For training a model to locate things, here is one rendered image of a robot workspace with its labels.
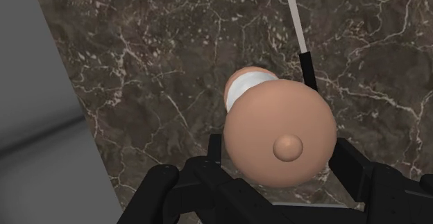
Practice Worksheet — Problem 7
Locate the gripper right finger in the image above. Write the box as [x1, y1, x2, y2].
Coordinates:
[328, 137, 433, 224]

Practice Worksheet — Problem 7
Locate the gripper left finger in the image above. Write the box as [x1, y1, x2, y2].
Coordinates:
[117, 133, 271, 224]

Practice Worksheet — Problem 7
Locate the tan wooden pepper mill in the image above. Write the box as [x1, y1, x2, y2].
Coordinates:
[223, 66, 338, 189]

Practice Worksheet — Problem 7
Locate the white knife with black handle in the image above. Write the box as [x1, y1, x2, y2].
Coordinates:
[282, 0, 319, 92]

